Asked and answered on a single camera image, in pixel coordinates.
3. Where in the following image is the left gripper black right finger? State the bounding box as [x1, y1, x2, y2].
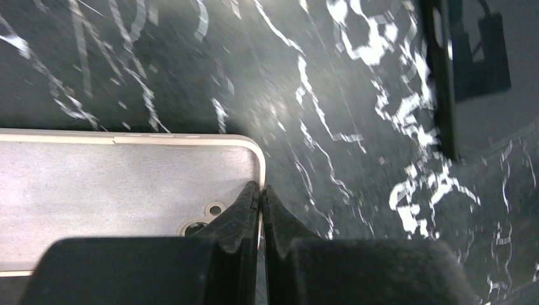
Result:
[261, 187, 478, 304]

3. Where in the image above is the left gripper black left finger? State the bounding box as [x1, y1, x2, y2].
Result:
[20, 182, 260, 304]

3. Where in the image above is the beige phone case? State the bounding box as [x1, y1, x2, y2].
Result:
[1, 129, 266, 277]

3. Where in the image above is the black phone case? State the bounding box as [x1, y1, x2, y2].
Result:
[420, 1, 511, 161]

